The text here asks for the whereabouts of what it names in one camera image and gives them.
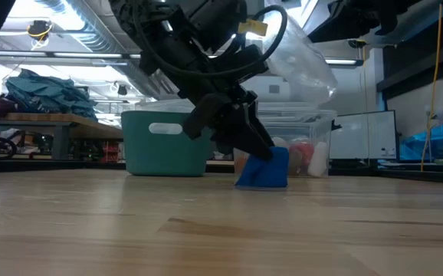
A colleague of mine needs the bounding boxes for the wooden workbench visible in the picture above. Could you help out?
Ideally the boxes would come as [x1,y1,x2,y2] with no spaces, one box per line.
[0,111,125,161]

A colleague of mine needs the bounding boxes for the black ceiling device yellow cable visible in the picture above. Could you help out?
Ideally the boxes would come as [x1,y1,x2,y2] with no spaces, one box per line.
[27,21,54,50]

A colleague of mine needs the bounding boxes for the clear zip bag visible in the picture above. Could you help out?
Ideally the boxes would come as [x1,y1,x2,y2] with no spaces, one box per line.
[261,0,340,105]

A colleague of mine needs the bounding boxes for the brown bandage roll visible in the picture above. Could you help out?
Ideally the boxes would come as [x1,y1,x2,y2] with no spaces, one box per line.
[288,160,307,177]

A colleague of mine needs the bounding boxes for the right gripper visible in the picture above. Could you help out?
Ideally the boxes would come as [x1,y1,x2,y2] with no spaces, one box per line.
[307,0,424,44]

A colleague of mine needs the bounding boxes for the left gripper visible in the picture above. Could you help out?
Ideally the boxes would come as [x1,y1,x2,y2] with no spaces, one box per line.
[140,22,274,160]

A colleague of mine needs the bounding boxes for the silver ceiling duct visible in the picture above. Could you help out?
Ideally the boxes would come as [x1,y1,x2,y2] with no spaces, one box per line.
[33,0,161,100]

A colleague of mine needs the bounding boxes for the red storage bins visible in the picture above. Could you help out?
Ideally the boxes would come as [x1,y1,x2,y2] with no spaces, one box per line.
[100,141,121,164]

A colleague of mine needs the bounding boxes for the blue plastic bin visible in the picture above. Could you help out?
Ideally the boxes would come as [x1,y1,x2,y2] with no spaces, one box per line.
[399,122,443,161]

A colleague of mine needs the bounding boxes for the clear plastic storage box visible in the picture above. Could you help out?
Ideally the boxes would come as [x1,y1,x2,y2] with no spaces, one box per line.
[209,101,337,179]

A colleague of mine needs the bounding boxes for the long strip light fixture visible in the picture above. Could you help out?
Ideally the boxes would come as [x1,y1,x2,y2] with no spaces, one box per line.
[0,49,364,67]

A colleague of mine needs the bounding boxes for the purple bag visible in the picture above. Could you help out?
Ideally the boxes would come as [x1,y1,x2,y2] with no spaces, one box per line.
[0,94,18,118]

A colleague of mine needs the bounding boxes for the teal cloth pile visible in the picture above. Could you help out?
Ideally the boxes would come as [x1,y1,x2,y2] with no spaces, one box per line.
[5,68,98,120]

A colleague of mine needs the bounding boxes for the red bandage roll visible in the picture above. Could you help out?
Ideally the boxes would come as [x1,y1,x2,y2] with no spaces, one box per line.
[288,142,315,166]

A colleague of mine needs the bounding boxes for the white board panel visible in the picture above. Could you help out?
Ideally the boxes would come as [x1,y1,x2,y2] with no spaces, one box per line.
[328,110,398,160]

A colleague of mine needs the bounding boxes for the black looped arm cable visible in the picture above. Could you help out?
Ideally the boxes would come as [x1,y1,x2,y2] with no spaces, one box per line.
[131,4,288,81]

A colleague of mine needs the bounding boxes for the yellow cable tag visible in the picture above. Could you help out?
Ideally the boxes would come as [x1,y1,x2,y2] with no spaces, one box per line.
[238,18,269,38]

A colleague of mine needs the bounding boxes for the blue bandage roll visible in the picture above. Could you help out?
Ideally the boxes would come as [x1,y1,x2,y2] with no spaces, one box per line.
[235,146,290,192]

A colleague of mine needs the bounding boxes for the teal plastic basket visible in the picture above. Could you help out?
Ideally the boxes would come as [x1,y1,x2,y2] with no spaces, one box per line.
[120,110,213,177]

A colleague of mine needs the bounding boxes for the orange bandage roll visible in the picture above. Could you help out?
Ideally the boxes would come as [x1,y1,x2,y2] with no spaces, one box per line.
[233,153,250,176]

